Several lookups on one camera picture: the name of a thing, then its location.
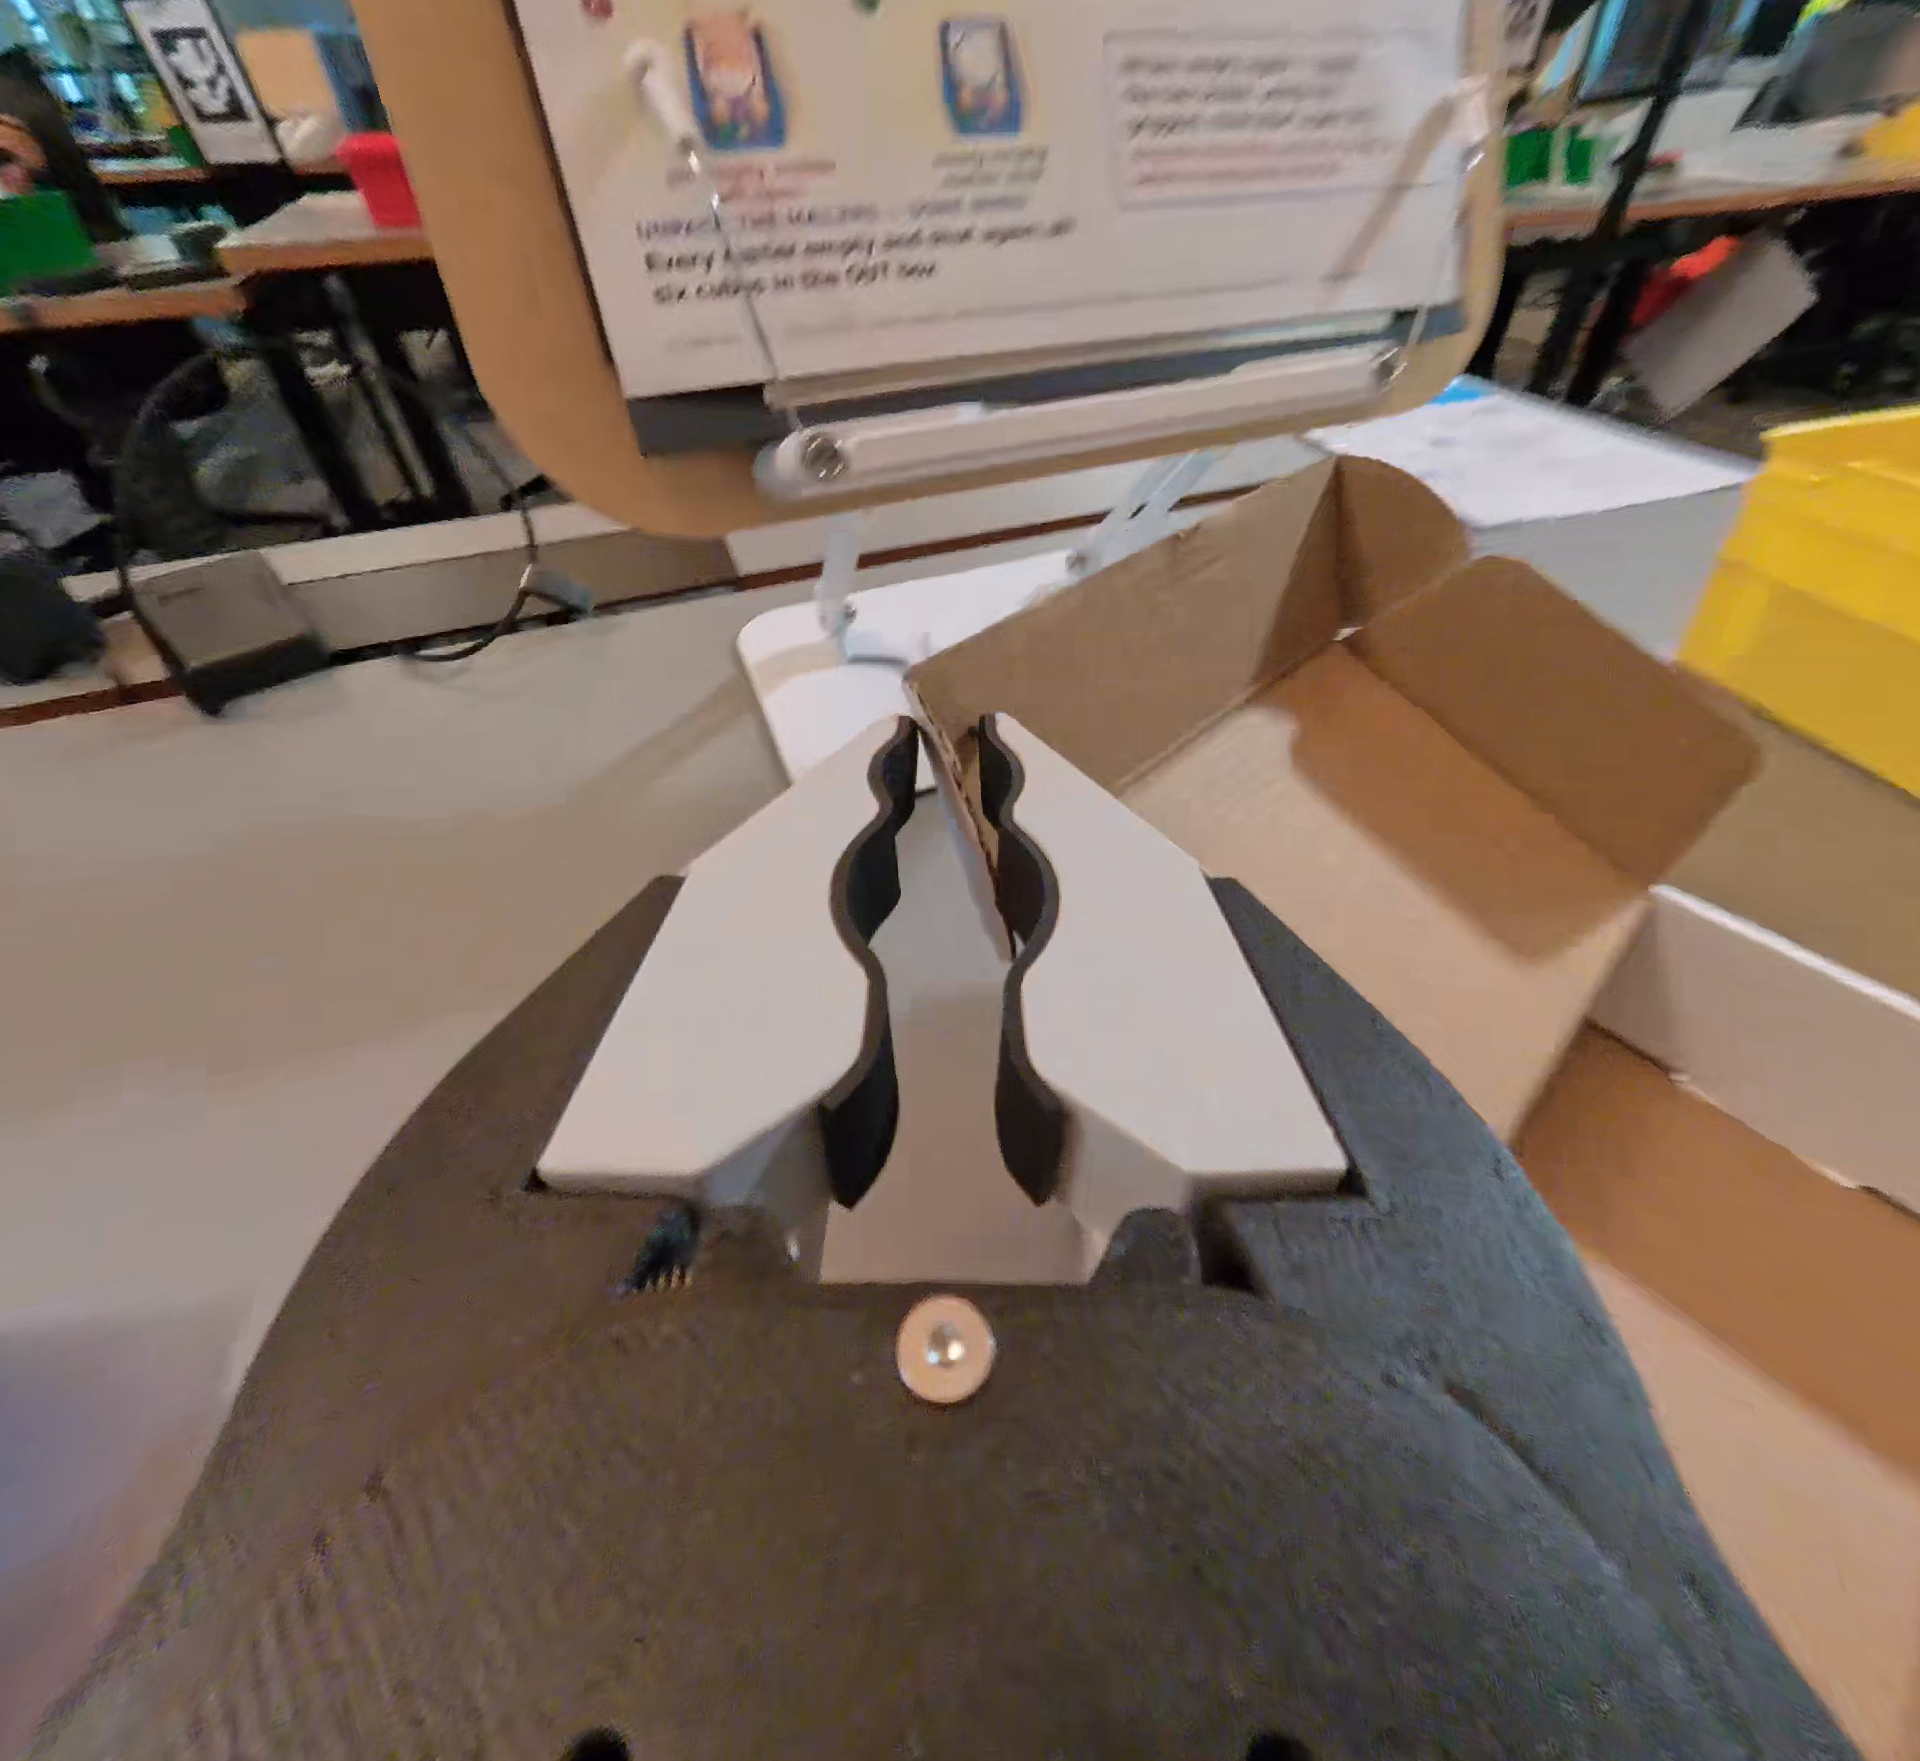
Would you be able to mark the black white marker tag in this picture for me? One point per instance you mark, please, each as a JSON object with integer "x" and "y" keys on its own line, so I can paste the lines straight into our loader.
{"x": 202, "y": 67}
{"x": 1532, "y": 3}

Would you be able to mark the grey desk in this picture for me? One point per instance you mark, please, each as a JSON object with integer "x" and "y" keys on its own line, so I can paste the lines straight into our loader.
{"x": 375, "y": 891}

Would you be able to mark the white printed leaflet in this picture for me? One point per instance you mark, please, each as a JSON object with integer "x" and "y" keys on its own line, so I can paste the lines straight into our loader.
{"x": 1528, "y": 457}

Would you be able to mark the white stand with wooden board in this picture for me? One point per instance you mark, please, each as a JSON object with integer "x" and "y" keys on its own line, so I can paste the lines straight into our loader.
{"x": 449, "y": 291}

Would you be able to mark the red container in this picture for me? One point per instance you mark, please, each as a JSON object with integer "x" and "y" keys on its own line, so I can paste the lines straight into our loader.
{"x": 377, "y": 178}

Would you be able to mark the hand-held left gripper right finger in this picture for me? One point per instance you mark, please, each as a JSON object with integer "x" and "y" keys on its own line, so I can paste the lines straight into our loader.
{"x": 1184, "y": 1042}

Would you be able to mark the black power adapter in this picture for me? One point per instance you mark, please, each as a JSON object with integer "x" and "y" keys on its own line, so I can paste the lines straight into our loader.
{"x": 224, "y": 622}
{"x": 44, "y": 622}

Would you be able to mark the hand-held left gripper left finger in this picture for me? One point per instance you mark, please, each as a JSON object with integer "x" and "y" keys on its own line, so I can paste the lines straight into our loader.
{"x": 704, "y": 1042}

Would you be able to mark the printed instruction sheet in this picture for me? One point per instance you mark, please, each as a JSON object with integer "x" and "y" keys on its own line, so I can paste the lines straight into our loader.
{"x": 975, "y": 230}

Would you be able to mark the yellow plastic bin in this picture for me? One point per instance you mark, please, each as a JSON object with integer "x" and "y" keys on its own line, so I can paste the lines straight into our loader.
{"x": 1829, "y": 561}

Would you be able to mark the white cardboard mailer box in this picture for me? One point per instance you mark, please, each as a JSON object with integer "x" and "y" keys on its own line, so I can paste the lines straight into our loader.
{"x": 1350, "y": 802}

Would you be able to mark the black tripod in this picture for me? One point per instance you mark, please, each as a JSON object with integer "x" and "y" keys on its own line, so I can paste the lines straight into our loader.
{"x": 1649, "y": 141}

